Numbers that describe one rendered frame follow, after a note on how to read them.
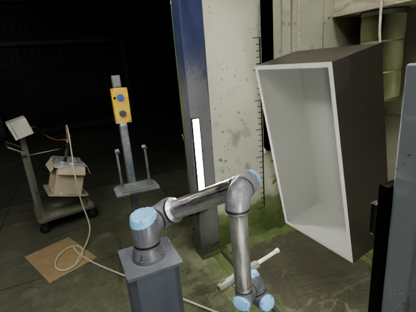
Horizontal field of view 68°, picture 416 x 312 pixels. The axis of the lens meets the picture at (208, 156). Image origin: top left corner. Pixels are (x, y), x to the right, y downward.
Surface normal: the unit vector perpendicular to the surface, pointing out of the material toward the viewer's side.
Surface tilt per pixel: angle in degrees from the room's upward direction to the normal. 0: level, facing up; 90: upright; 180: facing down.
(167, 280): 90
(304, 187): 90
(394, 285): 90
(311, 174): 90
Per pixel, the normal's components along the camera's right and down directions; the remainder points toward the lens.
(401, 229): -0.91, 0.18
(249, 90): 0.42, 0.23
